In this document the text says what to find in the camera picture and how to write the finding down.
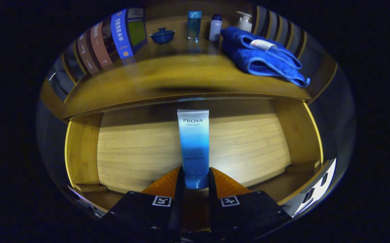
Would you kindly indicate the dark brown book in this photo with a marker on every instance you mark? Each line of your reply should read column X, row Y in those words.
column 86, row 55

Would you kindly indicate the blue lidded teacup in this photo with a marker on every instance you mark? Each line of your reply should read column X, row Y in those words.
column 162, row 37

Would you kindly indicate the reddish brown book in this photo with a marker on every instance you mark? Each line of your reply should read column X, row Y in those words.
column 101, row 45

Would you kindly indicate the teal glass bottle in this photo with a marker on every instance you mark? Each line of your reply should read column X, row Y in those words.
column 194, row 27

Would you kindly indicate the silver clip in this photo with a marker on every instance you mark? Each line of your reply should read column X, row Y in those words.
column 51, row 77

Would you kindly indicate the blue white cosmetic tube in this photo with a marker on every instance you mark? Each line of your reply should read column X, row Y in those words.
column 194, row 148

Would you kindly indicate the wooden countertop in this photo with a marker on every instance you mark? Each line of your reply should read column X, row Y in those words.
column 181, row 71

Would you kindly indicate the wooden cabinet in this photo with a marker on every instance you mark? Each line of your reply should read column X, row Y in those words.
column 324, row 76

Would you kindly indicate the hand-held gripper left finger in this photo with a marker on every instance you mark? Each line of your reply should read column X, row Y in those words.
column 178, row 209

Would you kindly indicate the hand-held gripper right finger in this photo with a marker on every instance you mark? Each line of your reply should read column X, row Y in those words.
column 213, row 209

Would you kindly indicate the white pump bottle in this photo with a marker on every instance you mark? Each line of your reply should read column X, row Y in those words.
column 245, row 24

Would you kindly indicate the white bottle blue cap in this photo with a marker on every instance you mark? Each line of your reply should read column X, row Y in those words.
column 215, row 30

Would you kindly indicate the blue book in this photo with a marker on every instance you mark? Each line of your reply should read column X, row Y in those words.
column 120, row 33

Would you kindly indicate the white slotted box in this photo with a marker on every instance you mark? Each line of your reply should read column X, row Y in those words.
column 316, row 189

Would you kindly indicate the blue folded towel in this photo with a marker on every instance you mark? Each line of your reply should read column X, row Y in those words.
column 259, row 60

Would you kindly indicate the wooden drawer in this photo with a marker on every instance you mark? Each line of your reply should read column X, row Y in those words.
column 141, row 155

